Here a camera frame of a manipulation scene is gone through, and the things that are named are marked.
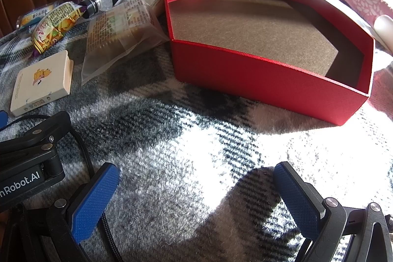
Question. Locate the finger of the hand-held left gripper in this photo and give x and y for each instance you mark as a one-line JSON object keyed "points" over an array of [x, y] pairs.
{"points": [[46, 130], [2, 120]]}

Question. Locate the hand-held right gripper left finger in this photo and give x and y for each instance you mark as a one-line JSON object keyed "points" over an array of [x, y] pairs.
{"points": [[93, 205]]}

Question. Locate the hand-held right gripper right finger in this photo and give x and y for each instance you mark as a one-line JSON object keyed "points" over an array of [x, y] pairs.
{"points": [[296, 203]]}

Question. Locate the cream cartoon card box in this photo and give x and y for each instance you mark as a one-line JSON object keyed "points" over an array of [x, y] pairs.
{"points": [[40, 84]]}

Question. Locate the clear plastic packet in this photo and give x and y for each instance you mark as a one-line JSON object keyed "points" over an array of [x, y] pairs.
{"points": [[113, 44]]}

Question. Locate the red hexagonal box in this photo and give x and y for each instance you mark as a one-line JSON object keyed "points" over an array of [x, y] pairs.
{"points": [[270, 87]]}

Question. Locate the plaid fleece blanket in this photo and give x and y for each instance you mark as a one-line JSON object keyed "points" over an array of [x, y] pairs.
{"points": [[184, 157]]}

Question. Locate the blue yellow snack packet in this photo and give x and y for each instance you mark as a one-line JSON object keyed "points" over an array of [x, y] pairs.
{"points": [[29, 18]]}

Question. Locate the white tube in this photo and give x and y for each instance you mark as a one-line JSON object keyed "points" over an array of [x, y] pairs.
{"points": [[385, 30]]}

